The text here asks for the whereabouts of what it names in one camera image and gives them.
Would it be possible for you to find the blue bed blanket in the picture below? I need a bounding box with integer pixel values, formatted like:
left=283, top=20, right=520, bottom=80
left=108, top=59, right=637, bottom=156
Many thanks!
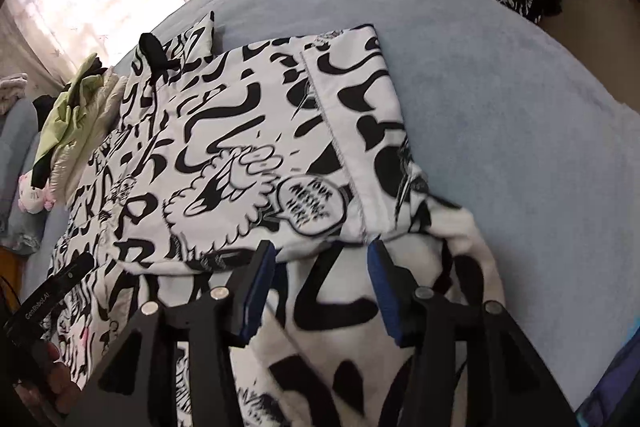
left=20, top=0, right=640, bottom=413

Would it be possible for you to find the person's left hand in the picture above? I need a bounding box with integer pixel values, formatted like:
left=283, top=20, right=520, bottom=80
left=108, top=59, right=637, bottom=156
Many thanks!
left=45, top=342, right=83, bottom=415

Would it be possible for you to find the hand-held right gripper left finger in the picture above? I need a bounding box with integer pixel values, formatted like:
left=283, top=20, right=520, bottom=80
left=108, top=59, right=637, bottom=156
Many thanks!
left=75, top=239, right=278, bottom=427

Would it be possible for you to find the beige crumpled cloth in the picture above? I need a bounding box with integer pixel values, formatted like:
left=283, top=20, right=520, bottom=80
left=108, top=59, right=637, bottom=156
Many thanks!
left=0, top=74, right=28, bottom=115

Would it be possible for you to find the light green garment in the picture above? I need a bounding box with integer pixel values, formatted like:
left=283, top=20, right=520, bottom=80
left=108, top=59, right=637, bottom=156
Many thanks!
left=32, top=53, right=108, bottom=172

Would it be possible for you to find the black and white printed garment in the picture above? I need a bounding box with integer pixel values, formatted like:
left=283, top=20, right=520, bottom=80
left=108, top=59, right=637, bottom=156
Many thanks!
left=47, top=24, right=581, bottom=427

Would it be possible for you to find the pink and white plush toy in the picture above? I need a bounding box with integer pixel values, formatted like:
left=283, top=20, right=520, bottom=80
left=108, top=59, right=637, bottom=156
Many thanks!
left=17, top=172, right=56, bottom=212

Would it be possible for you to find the blue pillow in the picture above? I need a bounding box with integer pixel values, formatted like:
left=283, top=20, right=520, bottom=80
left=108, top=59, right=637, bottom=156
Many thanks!
left=0, top=97, right=48, bottom=253

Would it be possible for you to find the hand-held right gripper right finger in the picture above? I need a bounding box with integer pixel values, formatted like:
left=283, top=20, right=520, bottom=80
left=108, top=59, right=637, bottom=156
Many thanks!
left=366, top=239, right=583, bottom=427

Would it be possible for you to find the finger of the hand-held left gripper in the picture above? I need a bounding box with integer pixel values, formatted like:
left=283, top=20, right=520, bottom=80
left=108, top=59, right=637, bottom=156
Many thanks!
left=47, top=253, right=96, bottom=295

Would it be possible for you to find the stack of folded clothes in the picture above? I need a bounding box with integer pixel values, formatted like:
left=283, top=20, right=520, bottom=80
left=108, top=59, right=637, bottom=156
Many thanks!
left=47, top=74, right=128, bottom=202

